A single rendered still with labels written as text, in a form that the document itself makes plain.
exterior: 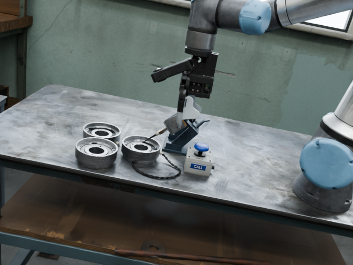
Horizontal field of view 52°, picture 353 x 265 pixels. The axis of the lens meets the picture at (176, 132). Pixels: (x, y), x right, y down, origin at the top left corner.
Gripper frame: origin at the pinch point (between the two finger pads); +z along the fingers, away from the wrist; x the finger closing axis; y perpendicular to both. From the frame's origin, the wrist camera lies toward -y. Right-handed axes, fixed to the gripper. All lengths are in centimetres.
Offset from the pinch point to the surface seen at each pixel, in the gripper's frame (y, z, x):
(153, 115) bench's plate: -12.7, 9.1, 29.3
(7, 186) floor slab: -101, 84, 76
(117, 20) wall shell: -69, -13, 151
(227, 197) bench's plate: 16.3, 12.2, -14.2
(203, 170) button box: 9.1, 9.7, -6.8
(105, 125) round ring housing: -21.5, 6.6, 3.0
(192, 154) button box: 5.5, 6.8, -4.5
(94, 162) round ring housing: -16.7, 8.7, -17.3
